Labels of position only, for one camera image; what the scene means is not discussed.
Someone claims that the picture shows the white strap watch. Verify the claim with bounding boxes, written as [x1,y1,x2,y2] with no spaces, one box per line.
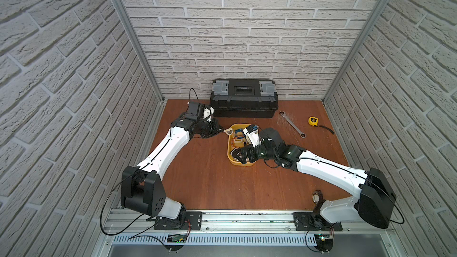
[224,128,234,136]

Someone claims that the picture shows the yellow plastic tray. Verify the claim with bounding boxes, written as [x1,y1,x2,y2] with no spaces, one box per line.
[227,123,254,167]

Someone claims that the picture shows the red translucent watch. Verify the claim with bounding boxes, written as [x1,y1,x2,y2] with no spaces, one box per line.
[233,132,246,144]

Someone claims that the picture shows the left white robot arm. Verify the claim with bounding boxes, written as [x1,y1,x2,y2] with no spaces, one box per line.
[121,116,223,220]

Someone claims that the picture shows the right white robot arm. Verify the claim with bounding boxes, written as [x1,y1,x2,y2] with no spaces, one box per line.
[231,126,396,230]

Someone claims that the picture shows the dark watch near base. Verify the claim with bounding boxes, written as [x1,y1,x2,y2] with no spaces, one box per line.
[312,190,323,205]

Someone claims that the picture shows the silver wrench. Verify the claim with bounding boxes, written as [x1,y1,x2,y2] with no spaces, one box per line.
[279,111,306,139]

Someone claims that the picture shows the black plastic toolbox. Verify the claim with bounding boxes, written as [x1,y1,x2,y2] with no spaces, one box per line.
[210,79,278,119]

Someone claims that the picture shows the yellow tape measure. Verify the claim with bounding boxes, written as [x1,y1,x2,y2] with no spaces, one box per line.
[308,116,335,134]

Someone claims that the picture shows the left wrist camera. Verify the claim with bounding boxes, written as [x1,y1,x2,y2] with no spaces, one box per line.
[184,101,214,122]

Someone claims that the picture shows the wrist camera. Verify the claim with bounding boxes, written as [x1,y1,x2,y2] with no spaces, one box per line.
[184,101,214,122]
[243,124,260,147]

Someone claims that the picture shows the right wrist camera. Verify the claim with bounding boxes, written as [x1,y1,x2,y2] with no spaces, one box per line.
[243,124,260,147]

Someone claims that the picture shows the aluminium floor rail left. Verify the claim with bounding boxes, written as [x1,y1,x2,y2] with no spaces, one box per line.
[129,99,167,166]

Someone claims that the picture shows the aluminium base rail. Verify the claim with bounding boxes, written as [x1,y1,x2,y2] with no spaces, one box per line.
[102,209,395,248]

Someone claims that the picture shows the aluminium corner post left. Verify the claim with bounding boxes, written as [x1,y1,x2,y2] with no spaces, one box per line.
[111,0,165,104]

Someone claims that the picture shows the aluminium corner post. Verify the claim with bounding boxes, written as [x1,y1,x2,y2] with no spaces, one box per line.
[111,0,165,104]
[321,0,390,106]

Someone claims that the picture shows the aluminium corner post right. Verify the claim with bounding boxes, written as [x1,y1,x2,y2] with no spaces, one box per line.
[321,0,390,106]

